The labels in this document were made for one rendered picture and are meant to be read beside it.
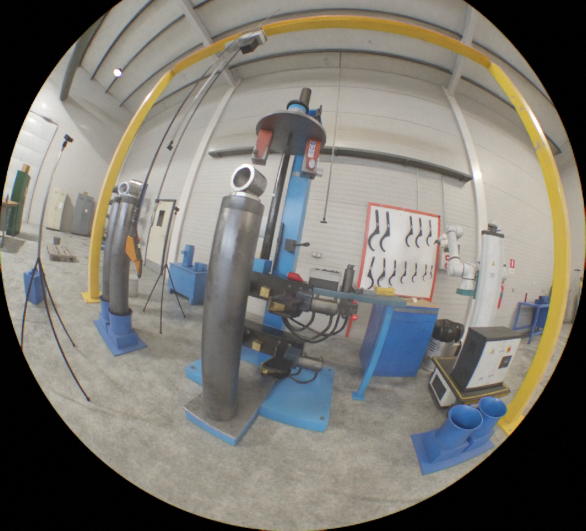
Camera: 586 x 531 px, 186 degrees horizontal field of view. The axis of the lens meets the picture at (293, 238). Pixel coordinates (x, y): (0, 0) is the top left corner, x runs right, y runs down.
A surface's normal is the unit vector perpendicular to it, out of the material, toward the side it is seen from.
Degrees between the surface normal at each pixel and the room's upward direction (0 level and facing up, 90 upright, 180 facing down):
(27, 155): 90
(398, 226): 90
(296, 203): 90
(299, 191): 90
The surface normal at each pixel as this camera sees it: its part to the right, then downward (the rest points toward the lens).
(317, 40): -0.21, 0.96
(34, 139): 0.95, 0.15
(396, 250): -0.25, -0.14
